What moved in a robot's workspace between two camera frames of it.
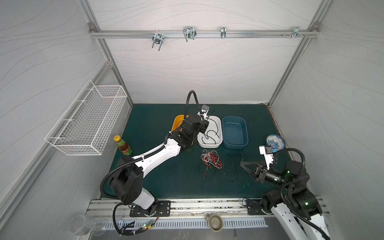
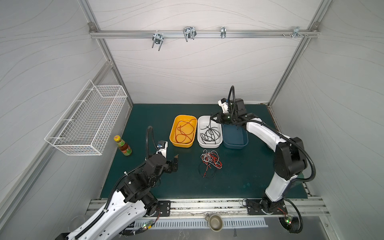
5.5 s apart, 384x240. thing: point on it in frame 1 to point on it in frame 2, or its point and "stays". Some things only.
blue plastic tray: [235, 134] stays
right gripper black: [259, 172] to [220, 118]
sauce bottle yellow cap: [124, 147] stays
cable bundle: [211, 159] stays
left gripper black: [203, 127] to [169, 168]
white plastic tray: [211, 137] stays
